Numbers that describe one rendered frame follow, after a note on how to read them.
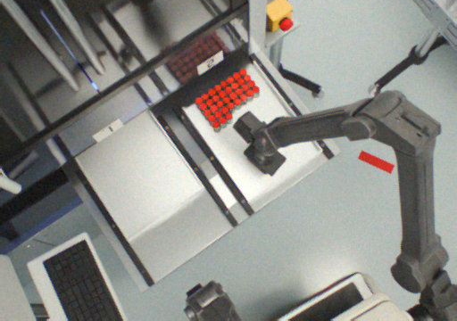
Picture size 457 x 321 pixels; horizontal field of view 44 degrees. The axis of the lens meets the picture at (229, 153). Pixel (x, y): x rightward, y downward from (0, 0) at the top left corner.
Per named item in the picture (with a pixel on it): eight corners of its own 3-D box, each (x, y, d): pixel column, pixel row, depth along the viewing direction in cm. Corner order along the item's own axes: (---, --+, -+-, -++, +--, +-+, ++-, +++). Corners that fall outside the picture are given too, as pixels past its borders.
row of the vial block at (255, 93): (207, 122, 169) (206, 118, 165) (256, 90, 171) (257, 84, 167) (211, 127, 168) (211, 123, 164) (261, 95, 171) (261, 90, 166)
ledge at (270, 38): (240, 16, 180) (240, 12, 178) (273, -6, 181) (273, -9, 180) (266, 48, 177) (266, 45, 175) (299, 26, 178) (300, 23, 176)
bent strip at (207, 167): (201, 168, 166) (199, 164, 160) (209, 163, 166) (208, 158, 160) (228, 208, 162) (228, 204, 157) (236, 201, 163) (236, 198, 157)
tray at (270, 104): (183, 111, 170) (182, 107, 167) (253, 65, 173) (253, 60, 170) (248, 203, 163) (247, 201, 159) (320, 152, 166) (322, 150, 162)
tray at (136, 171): (69, 147, 169) (64, 144, 165) (141, 99, 172) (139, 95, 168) (129, 241, 161) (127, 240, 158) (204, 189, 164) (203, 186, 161)
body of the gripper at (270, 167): (257, 136, 155) (258, 128, 148) (286, 160, 153) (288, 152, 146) (242, 154, 154) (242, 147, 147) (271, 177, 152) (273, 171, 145)
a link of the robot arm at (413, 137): (413, 137, 92) (450, 104, 96) (347, 111, 101) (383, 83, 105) (422, 300, 120) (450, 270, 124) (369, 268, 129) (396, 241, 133)
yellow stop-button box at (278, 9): (258, 15, 169) (258, 3, 162) (278, 3, 170) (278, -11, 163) (273, 34, 167) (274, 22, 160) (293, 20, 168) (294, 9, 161)
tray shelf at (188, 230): (56, 159, 170) (54, 157, 168) (246, 33, 178) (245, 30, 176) (143, 293, 159) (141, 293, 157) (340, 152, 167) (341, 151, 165)
